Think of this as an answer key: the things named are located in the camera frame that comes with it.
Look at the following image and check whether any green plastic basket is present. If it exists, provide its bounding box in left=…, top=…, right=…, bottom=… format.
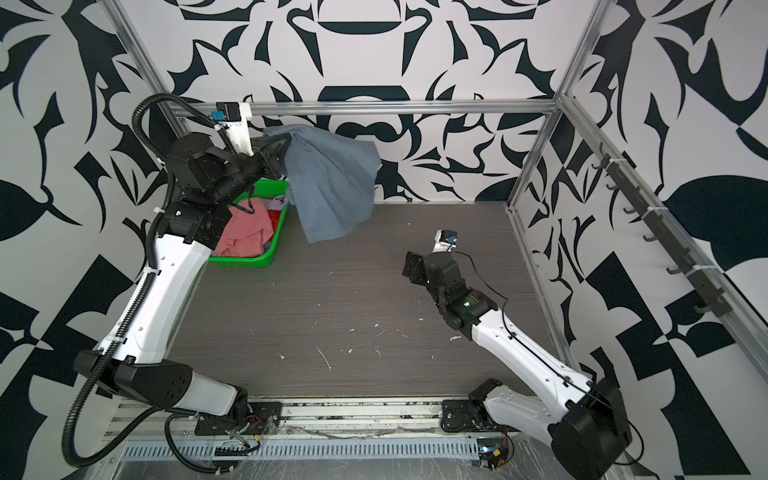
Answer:
left=208, top=179, right=290, bottom=268

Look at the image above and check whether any white slotted cable duct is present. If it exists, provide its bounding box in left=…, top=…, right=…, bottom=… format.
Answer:
left=119, top=437, right=481, bottom=462

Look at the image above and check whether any grey blue t shirt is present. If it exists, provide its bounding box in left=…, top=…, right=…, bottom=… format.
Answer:
left=264, top=125, right=382, bottom=243

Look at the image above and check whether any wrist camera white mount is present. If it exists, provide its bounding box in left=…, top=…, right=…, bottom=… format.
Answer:
left=432, top=229, right=458, bottom=253
left=211, top=102, right=254, bottom=156

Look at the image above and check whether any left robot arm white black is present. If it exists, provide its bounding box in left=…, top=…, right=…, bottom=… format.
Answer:
left=74, top=133, right=290, bottom=422

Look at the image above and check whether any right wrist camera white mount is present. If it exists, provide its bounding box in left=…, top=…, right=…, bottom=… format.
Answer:
left=432, top=229, right=458, bottom=253

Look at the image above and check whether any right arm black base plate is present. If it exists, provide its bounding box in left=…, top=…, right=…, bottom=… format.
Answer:
left=440, top=399, right=497, bottom=433

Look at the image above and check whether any red garment in basket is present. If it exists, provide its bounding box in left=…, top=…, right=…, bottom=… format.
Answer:
left=267, top=210, right=282, bottom=233

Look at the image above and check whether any aluminium frame left post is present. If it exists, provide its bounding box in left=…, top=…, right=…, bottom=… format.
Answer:
left=98, top=0, right=188, bottom=136

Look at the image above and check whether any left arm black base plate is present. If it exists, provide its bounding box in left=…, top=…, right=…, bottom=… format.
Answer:
left=194, top=401, right=283, bottom=436

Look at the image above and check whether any small electronics board with wires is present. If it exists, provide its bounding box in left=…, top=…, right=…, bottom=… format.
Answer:
left=477, top=433, right=515, bottom=470

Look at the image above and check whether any pink t shirt in basket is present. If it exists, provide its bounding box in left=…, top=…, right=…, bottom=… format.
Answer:
left=214, top=198, right=275, bottom=258

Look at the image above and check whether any aluminium frame corner post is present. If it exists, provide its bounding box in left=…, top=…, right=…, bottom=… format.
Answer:
left=506, top=0, right=616, bottom=212

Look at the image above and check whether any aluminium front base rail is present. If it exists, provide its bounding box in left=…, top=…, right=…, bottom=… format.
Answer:
left=104, top=394, right=616, bottom=442

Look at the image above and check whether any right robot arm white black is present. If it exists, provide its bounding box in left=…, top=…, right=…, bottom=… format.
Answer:
left=402, top=252, right=632, bottom=479

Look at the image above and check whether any purple garment in basket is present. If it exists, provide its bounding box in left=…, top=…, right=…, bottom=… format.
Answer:
left=263, top=195, right=289, bottom=212

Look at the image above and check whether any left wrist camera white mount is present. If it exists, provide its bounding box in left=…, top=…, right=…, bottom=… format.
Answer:
left=211, top=102, right=254, bottom=156

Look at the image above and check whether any aluminium frame back crossbar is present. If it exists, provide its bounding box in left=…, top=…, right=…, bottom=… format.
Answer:
left=246, top=99, right=556, bottom=116

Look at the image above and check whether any black wall hook rail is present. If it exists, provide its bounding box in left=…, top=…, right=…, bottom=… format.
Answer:
left=593, top=143, right=733, bottom=318

